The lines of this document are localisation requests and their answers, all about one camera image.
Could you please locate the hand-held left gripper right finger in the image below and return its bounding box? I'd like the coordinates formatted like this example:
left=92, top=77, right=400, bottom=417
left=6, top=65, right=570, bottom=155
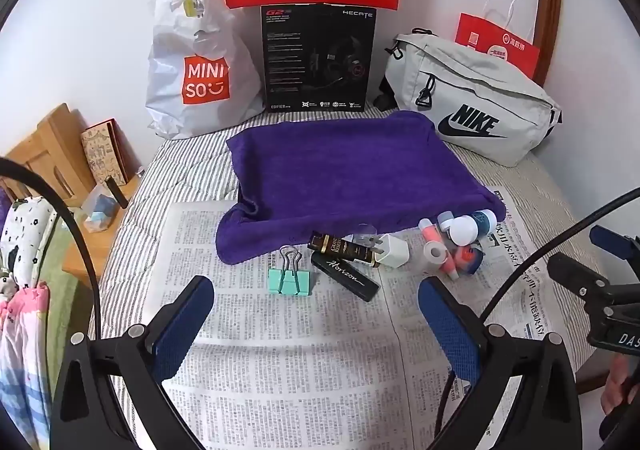
left=417, top=276, right=583, bottom=450

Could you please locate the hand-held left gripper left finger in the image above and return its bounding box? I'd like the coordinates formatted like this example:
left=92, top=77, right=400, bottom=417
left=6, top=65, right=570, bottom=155
left=50, top=275, right=216, bottom=450

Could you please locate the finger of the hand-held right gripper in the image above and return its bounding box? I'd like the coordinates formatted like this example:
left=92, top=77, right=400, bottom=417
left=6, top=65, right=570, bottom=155
left=589, top=225, right=640, bottom=262
left=546, top=252, right=612, bottom=302

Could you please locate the orange and blue container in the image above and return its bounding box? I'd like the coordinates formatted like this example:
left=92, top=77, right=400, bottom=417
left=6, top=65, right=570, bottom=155
left=452, top=245, right=485, bottom=276

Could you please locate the white tape roll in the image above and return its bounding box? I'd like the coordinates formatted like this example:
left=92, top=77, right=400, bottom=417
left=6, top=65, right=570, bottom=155
left=424, top=241, right=447, bottom=273

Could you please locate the pink pen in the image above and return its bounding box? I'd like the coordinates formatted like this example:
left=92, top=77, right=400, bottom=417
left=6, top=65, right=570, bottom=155
left=419, top=218, right=458, bottom=279

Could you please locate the white charger plug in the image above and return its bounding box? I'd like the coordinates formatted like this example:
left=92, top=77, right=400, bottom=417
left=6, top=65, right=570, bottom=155
left=354, top=233, right=410, bottom=268

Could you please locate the white jar with blue label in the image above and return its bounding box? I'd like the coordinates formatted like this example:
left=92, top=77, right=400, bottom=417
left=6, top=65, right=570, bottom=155
left=448, top=211, right=498, bottom=247

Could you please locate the green binder clip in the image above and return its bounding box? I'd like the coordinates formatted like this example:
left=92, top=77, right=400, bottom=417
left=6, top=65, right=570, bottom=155
left=267, top=246, right=313, bottom=296

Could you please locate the black rectangular case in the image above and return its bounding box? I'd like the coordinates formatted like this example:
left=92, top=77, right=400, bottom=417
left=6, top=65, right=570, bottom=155
left=311, top=251, right=382, bottom=302

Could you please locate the black and gold box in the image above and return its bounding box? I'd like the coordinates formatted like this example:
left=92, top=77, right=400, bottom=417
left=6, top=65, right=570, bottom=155
left=308, top=232, right=378, bottom=267

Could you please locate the person's right hand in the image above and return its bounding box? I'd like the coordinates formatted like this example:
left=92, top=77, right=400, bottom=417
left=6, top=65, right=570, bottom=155
left=600, top=355, right=633, bottom=416

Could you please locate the newspaper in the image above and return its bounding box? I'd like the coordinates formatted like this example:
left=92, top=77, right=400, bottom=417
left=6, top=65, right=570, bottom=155
left=155, top=185, right=591, bottom=450

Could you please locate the striped bed sheet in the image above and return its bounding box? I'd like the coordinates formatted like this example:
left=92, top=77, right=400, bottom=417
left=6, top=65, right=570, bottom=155
left=87, top=100, right=593, bottom=450

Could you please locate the clear box with blue cube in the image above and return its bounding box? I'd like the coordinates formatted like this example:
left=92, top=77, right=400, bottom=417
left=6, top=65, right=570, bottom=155
left=80, top=187, right=121, bottom=233

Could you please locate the black cylinder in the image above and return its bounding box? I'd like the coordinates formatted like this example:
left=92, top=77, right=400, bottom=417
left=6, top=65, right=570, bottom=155
left=104, top=176, right=130, bottom=209

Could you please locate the pink blanket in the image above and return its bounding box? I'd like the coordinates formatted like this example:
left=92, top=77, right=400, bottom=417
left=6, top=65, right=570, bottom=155
left=0, top=282, right=53, bottom=431

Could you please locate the floral cloth bag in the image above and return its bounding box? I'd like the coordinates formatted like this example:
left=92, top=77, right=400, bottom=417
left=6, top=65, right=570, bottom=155
left=0, top=195, right=58, bottom=291

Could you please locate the purple towel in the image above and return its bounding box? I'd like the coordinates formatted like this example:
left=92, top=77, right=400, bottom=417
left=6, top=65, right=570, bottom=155
left=215, top=110, right=508, bottom=266

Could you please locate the brown patterned notebook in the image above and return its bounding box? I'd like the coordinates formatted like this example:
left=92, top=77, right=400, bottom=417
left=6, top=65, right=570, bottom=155
left=81, top=119, right=133, bottom=187

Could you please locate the wooden nightstand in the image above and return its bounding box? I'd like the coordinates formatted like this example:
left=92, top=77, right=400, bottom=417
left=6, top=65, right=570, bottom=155
left=5, top=102, right=146, bottom=291

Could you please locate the grey waist bag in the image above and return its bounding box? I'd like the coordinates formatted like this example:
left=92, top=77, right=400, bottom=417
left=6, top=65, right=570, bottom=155
left=378, top=28, right=563, bottom=167

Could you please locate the brown wooden headboard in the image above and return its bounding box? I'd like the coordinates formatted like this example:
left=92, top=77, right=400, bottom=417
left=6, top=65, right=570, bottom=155
left=532, top=0, right=565, bottom=86

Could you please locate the red paper bag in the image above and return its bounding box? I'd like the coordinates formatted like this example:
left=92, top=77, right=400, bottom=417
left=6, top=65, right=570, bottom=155
left=454, top=0, right=542, bottom=85

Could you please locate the white plastic shopping bag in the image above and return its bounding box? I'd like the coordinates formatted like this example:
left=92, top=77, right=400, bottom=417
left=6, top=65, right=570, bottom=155
left=145, top=0, right=266, bottom=140

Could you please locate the black headset box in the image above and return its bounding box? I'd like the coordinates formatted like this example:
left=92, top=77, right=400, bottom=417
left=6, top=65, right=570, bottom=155
left=261, top=2, right=377, bottom=115

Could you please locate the black cable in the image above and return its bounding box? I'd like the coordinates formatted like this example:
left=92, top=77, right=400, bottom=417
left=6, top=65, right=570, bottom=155
left=434, top=192, right=640, bottom=450
left=0, top=157, right=103, bottom=336

